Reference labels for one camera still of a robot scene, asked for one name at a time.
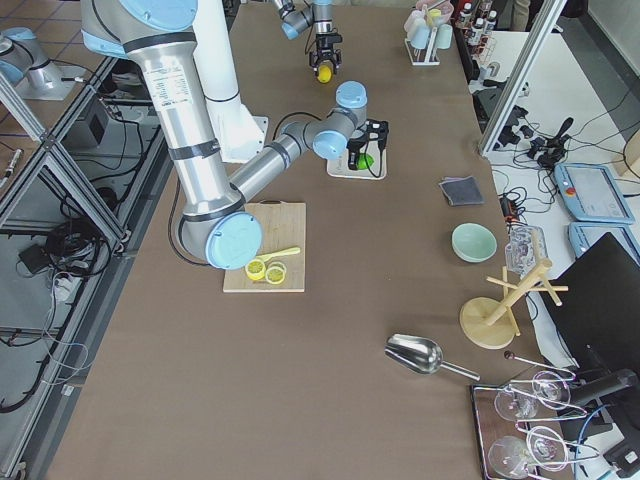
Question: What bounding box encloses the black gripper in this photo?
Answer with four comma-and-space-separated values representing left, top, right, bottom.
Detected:
309, 32, 343, 70
347, 118, 389, 171

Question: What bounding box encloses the green lime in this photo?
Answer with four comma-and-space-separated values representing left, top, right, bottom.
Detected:
358, 153, 375, 170

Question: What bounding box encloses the yellow lemon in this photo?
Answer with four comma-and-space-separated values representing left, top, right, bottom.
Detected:
316, 65, 333, 84

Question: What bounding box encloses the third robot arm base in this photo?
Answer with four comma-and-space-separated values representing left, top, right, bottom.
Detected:
1, 27, 68, 101

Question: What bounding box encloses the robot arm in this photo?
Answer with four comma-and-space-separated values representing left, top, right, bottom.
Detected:
273, 1, 343, 77
81, 1, 367, 270

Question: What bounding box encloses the white rabbit tray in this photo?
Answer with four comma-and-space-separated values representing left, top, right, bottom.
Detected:
326, 141, 387, 180

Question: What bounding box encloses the glass rack tray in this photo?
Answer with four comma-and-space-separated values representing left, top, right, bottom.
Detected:
469, 385, 600, 479

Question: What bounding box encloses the pink plastic cup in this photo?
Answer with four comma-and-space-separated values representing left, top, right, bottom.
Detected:
404, 10, 423, 39

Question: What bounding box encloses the light blue plastic cup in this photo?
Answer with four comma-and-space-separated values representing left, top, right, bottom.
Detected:
409, 23, 431, 50

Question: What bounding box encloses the wooden cutting board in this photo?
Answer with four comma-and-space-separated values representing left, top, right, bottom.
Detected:
223, 201, 306, 293

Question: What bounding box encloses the grey folded cloth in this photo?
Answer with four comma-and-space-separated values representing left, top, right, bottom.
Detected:
439, 176, 484, 207

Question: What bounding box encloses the pale green plastic cup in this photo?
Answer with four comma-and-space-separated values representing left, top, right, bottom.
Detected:
435, 24, 453, 50

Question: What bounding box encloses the yellow plastic knife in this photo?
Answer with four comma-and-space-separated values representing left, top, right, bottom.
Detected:
255, 246, 301, 262

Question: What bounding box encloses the lemon slice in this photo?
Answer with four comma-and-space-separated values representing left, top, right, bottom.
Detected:
264, 261, 287, 285
244, 258, 266, 281

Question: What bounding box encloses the mint green bowl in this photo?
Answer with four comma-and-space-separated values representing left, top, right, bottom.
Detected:
451, 223, 498, 263

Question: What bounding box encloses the clear glass mug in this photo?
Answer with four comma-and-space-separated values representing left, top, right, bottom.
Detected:
505, 226, 548, 277

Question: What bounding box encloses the metal scoop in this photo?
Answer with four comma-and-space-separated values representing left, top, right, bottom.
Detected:
384, 333, 480, 382

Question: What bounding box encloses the wooden mug tree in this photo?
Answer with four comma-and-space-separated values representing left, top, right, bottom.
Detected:
459, 257, 569, 349

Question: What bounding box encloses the blue teach pendant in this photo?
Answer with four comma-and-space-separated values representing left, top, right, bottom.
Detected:
568, 222, 639, 262
553, 163, 635, 225

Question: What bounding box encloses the black laptop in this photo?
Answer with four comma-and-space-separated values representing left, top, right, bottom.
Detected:
544, 233, 639, 372

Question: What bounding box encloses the wine glass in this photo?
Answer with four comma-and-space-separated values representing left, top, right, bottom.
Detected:
526, 425, 568, 472
531, 371, 570, 411
494, 383, 539, 421
488, 436, 531, 479

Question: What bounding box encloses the white wire cup rack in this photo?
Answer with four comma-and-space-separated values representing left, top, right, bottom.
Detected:
404, 39, 441, 67

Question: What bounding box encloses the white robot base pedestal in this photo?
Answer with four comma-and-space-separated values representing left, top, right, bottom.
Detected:
193, 0, 269, 164

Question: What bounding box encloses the aluminium frame post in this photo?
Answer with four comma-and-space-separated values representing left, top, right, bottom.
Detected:
478, 0, 566, 158

